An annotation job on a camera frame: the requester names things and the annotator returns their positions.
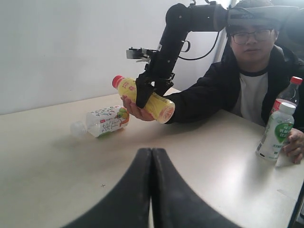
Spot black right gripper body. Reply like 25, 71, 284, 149
142, 45, 177, 82

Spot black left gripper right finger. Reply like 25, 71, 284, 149
151, 148, 238, 228

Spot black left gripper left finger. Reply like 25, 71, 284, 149
65, 148, 152, 228

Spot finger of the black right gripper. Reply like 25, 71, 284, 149
154, 78, 174, 96
135, 72, 156, 107

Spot yellow juice bottle red cap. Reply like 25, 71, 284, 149
112, 75, 175, 124

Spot clear tea bottle white label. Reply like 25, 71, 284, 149
70, 105, 130, 138

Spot white green yogurt drink bottle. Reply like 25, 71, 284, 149
256, 102, 296, 162

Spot clear cola bottle red label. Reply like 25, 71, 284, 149
270, 76, 303, 114

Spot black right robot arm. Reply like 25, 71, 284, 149
126, 2, 304, 108

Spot person in black jacket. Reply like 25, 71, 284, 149
163, 0, 304, 131

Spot person's open right hand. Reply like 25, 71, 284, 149
121, 96, 155, 122

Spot person's left hand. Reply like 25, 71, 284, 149
282, 128, 304, 164

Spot black rimmed glasses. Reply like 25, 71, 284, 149
231, 28, 273, 44

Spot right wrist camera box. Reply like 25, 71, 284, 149
126, 47, 157, 63

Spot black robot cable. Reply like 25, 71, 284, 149
178, 29, 220, 61

